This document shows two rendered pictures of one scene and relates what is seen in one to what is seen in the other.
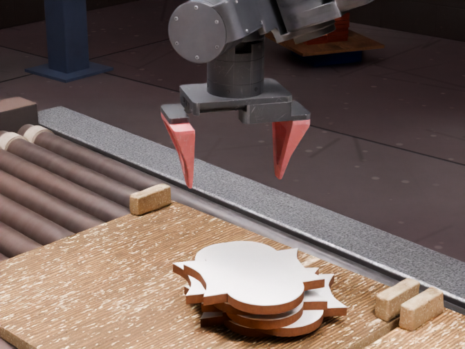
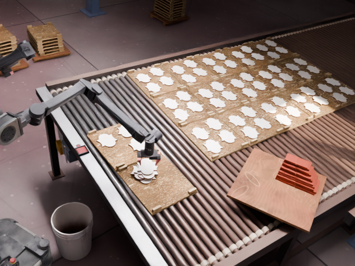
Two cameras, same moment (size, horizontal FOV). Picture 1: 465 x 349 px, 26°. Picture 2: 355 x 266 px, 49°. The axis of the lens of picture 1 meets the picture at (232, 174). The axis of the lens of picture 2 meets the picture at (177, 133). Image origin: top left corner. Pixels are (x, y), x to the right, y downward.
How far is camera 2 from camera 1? 2.99 m
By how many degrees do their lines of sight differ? 119
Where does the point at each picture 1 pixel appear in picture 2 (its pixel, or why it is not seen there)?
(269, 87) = (142, 152)
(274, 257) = (142, 168)
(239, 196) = (133, 221)
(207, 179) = (138, 231)
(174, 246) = (154, 195)
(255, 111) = not seen: hidden behind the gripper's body
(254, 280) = (147, 163)
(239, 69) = not seen: hidden behind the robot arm
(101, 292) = (169, 183)
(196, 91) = (155, 153)
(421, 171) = not seen: outside the picture
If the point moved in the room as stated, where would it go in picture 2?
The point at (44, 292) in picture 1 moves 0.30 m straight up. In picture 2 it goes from (179, 184) to (184, 150)
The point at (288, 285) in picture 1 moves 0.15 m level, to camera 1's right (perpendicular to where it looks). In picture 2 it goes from (142, 161) to (120, 157)
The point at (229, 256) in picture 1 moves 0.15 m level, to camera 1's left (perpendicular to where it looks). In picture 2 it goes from (149, 170) to (172, 174)
